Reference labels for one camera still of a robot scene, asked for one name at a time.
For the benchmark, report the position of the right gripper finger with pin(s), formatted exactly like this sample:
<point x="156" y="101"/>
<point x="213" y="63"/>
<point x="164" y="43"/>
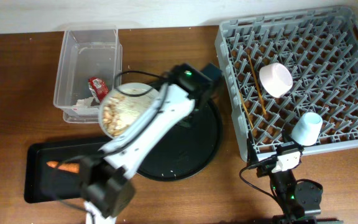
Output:
<point x="250" y="149"/>
<point x="286" y="137"/>

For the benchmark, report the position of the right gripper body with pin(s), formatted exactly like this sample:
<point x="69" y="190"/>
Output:
<point x="265" y="170"/>

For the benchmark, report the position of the light blue cup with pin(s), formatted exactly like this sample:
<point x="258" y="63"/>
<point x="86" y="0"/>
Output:
<point x="307" y="129"/>

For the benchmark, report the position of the wooden chopstick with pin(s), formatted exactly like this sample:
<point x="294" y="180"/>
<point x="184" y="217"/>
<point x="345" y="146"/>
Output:
<point x="261" y="100"/>
<point x="246" y="110"/>

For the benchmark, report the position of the grey plate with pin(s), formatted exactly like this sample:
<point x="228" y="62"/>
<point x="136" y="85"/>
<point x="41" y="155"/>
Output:
<point x="130" y="89"/>

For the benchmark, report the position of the food scraps and rice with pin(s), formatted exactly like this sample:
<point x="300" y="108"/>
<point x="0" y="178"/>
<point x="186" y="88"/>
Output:
<point x="118" y="111"/>

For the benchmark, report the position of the red snack wrapper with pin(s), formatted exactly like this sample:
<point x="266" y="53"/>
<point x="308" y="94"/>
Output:
<point x="98" y="88"/>

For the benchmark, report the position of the white tissue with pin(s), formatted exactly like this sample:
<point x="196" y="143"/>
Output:
<point x="87" y="102"/>

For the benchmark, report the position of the orange carrot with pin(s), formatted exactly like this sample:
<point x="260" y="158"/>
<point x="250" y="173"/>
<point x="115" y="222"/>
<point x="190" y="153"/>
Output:
<point x="69" y="167"/>

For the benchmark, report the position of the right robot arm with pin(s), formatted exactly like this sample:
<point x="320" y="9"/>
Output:
<point x="299" y="199"/>

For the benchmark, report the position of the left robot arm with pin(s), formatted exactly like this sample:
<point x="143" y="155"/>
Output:
<point x="105" y="177"/>

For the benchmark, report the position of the grey dishwasher rack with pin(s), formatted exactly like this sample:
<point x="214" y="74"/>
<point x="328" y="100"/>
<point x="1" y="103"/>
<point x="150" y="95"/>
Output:
<point x="319" y="47"/>

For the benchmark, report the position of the round black tray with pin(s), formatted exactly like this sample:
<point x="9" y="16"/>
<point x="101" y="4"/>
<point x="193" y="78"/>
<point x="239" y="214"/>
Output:
<point x="187" y="148"/>

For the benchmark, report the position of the clear plastic bin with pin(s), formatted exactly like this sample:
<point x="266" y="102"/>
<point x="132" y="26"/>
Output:
<point x="85" y="53"/>

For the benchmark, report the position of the black rectangular tray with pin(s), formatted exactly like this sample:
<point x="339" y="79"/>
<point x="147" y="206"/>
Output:
<point x="65" y="184"/>

